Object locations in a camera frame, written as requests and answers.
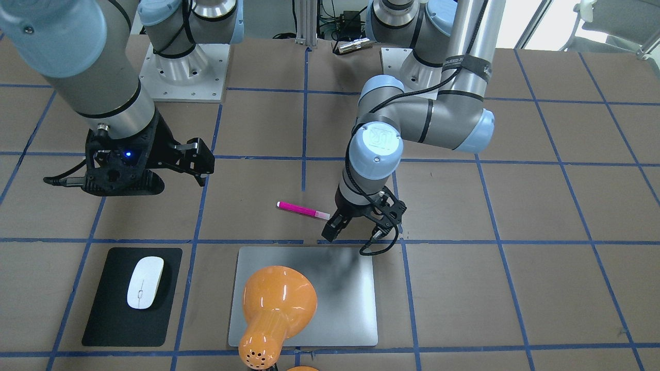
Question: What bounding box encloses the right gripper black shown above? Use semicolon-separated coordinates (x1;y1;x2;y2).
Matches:
139;111;215;187

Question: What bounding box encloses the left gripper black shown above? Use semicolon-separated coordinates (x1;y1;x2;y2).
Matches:
321;200;369;242

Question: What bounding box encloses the pink marker pen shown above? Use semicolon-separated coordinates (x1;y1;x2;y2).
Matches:
276;200;331;221

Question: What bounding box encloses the white computer mouse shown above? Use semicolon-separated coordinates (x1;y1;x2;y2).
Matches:
126;256;164;310

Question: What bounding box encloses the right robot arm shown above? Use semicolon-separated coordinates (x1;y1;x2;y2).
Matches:
2;1;244;196

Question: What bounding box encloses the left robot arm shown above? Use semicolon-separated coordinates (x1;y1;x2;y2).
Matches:
321;1;505;241

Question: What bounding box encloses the black mousepad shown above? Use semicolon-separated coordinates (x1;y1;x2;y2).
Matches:
81;247;183;347

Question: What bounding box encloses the silver closed laptop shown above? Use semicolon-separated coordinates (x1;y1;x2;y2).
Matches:
228;246;378;347

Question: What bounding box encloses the orange desk lamp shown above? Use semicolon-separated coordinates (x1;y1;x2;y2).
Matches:
238;265;318;370

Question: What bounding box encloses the silver metal cylinder part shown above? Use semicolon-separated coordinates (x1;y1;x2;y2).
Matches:
335;37;375;56

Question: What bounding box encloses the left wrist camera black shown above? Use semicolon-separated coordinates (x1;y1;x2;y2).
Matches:
371;186;407;241

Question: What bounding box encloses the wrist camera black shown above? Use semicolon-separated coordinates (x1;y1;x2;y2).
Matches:
43;124;165;197
371;186;407;241

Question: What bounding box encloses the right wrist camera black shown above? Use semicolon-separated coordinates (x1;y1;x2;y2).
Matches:
43;124;165;197

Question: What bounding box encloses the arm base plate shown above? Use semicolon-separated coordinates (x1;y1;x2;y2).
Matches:
381;47;442;92
139;44;230;103

